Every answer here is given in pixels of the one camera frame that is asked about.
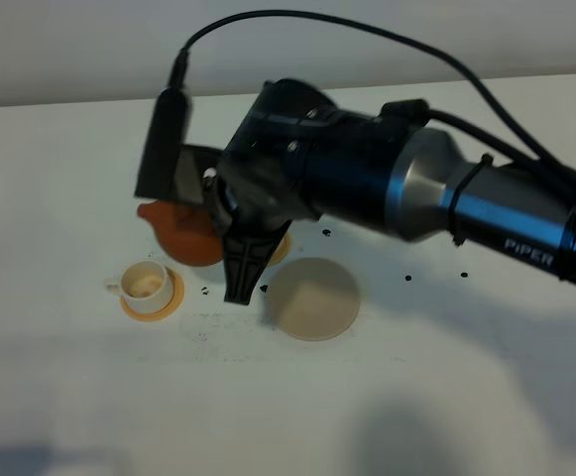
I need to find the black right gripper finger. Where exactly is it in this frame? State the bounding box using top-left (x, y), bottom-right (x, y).
top-left (222, 220), bottom-right (291, 303)

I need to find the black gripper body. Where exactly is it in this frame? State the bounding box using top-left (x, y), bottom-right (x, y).
top-left (211, 79), bottom-right (337, 233)

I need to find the brown clay teapot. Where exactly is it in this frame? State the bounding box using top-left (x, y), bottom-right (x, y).
top-left (137, 200), bottom-right (223, 267)

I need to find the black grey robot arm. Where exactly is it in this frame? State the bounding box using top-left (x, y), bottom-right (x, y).
top-left (214, 79), bottom-right (576, 304)

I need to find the beige round teapot trivet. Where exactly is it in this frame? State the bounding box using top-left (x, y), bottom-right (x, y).
top-left (266, 258), bottom-right (361, 342)

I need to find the orange coaster far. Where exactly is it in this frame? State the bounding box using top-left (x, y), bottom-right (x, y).
top-left (268, 232), bottom-right (291, 267)

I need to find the orange coaster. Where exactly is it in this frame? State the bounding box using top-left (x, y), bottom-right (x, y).
top-left (119, 268), bottom-right (184, 322)
top-left (268, 232), bottom-right (291, 267)

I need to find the orange coaster near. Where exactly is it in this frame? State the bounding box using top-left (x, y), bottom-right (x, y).
top-left (119, 268), bottom-right (184, 322)

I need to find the white teacup near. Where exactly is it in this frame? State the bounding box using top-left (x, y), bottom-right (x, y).
top-left (104, 260), bottom-right (174, 314)

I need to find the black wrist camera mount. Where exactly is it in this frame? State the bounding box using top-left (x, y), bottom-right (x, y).
top-left (173, 144), bottom-right (223, 207)

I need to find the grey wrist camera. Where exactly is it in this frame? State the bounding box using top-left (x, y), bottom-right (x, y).
top-left (134, 88), bottom-right (190, 201)

